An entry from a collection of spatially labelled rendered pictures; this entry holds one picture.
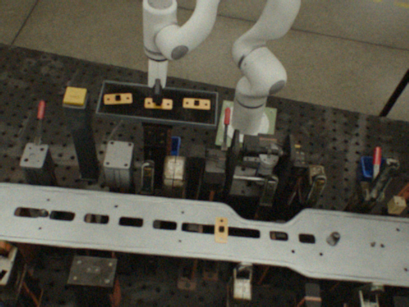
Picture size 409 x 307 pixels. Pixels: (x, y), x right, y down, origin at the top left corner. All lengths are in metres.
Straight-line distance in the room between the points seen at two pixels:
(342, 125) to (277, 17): 0.85
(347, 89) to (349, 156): 1.34
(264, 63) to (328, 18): 2.35
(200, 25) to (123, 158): 0.48
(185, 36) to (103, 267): 0.66
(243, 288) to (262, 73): 0.68
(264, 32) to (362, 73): 2.08
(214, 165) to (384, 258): 0.58
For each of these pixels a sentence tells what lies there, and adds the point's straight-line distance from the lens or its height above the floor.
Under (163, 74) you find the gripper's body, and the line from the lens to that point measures 1.32.
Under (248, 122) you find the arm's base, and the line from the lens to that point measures 1.81.
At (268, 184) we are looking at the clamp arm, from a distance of 1.46.
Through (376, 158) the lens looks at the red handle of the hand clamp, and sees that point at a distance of 1.56.
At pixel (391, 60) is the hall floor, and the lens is 3.74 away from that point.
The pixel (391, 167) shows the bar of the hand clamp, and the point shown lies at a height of 1.21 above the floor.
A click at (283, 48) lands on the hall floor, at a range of 3.52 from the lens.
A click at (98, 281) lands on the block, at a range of 1.35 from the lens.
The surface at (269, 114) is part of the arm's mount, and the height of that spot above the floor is 0.82.
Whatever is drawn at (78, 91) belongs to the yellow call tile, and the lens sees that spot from 1.54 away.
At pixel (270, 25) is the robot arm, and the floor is 1.36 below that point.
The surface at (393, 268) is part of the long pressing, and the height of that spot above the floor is 1.00.
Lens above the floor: 2.30
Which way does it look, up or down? 55 degrees down
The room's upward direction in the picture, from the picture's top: 10 degrees clockwise
